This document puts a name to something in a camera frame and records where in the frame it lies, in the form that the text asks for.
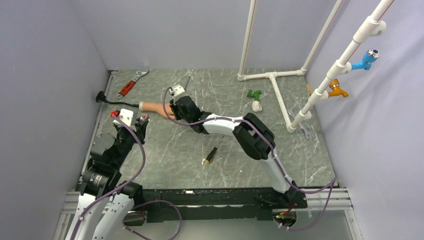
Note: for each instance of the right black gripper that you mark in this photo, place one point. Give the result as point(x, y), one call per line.
point(174, 107)

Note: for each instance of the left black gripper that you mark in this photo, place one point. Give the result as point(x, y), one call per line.
point(140, 125)

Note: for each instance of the red glitter nail polish bottle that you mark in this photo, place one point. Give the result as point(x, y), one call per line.
point(144, 117)

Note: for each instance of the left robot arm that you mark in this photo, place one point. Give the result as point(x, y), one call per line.
point(103, 201)

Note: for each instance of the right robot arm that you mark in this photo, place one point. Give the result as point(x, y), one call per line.
point(254, 137)

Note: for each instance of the mannequin hand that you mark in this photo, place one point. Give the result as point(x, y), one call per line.
point(158, 108)

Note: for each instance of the far black yellow screwdriver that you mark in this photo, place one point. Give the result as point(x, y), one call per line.
point(187, 82)

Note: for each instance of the black yellow screwdriver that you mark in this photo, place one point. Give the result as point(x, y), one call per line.
point(187, 82)
point(209, 158)

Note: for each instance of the near black yellow screwdriver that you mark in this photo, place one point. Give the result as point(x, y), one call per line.
point(209, 158)

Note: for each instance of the green white pipe fitting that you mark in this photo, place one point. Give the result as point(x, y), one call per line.
point(255, 94)

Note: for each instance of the silver spanner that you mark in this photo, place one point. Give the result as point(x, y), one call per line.
point(307, 133)

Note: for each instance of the orange pipe valve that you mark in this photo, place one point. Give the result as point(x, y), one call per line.
point(335, 89)

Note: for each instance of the blue pipe valve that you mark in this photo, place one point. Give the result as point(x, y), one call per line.
point(368, 58)

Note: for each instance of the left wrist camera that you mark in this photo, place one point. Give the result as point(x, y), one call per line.
point(124, 115)

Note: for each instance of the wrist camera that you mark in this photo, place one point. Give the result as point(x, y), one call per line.
point(124, 115)
point(177, 92)

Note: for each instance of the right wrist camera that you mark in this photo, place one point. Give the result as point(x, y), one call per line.
point(177, 92)

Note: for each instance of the red handled adjustable wrench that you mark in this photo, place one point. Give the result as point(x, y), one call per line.
point(125, 89)

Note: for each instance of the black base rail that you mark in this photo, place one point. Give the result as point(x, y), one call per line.
point(260, 203)

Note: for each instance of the white pvc pipe frame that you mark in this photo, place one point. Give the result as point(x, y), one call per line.
point(336, 47)

